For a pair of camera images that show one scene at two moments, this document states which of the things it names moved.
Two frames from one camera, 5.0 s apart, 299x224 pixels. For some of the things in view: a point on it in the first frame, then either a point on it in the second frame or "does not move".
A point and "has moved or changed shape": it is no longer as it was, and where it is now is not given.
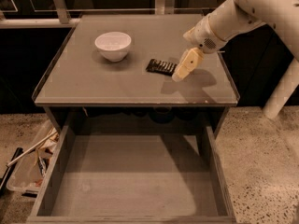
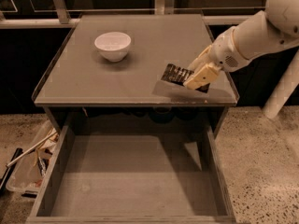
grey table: x=80 y=88 does not move
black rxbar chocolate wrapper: x=163 y=67 has moved or changed shape
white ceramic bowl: x=114 y=46 does not move
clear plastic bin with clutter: x=29 y=172 does not move
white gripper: x=204 y=37 -> x=224 y=50
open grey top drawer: x=134 y=174 does not move
